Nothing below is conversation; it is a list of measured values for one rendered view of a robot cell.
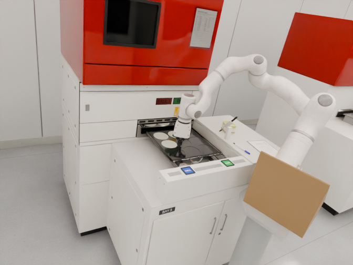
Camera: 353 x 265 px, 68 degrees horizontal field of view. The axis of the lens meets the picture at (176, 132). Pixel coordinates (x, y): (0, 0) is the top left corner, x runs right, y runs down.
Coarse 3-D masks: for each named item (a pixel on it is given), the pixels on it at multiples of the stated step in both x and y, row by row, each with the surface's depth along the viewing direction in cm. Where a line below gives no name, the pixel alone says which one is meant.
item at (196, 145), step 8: (152, 136) 171; (192, 136) 181; (200, 136) 183; (160, 144) 163; (184, 144) 169; (192, 144) 170; (200, 144) 172; (208, 144) 174; (168, 152) 156; (176, 152) 158; (184, 152) 159; (192, 152) 161; (200, 152) 163; (208, 152) 164; (216, 152) 166
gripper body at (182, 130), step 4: (176, 120) 158; (176, 124) 157; (180, 124) 156; (184, 124) 156; (188, 124) 156; (176, 128) 158; (180, 128) 157; (184, 128) 157; (188, 128) 157; (176, 132) 159; (180, 132) 159; (184, 132) 158; (188, 132) 158; (176, 136) 160; (180, 136) 160; (184, 136) 160; (188, 136) 159
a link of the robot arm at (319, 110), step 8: (320, 96) 127; (328, 96) 126; (312, 104) 128; (320, 104) 126; (328, 104) 125; (304, 112) 131; (312, 112) 128; (320, 112) 126; (328, 112) 125; (304, 120) 131; (312, 120) 129; (320, 120) 127; (296, 128) 132; (304, 128) 130; (312, 128) 129; (320, 128) 129; (312, 136) 129
